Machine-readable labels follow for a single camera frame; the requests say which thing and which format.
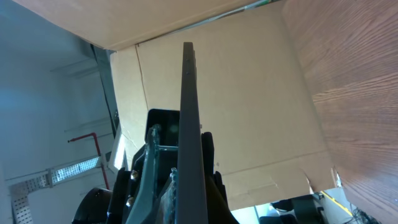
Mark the brown cardboard panel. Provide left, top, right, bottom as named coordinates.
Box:
left=19, top=0, right=336, bottom=210

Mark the perforated metal cable tray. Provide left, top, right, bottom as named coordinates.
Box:
left=9, top=156, right=101, bottom=224

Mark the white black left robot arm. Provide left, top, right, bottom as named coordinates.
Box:
left=72, top=108, right=224, bottom=223

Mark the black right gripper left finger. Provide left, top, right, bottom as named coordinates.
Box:
left=155, top=167, right=177, bottom=224

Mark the red pipe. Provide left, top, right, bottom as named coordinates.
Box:
left=67, top=132, right=110, bottom=190

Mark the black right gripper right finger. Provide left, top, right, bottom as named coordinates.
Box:
left=205, top=175, right=239, bottom=224

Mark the blue Galaxy smartphone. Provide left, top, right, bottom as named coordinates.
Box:
left=175, top=42, right=208, bottom=224

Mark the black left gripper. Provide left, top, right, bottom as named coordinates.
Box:
left=107, top=109, right=215, bottom=224

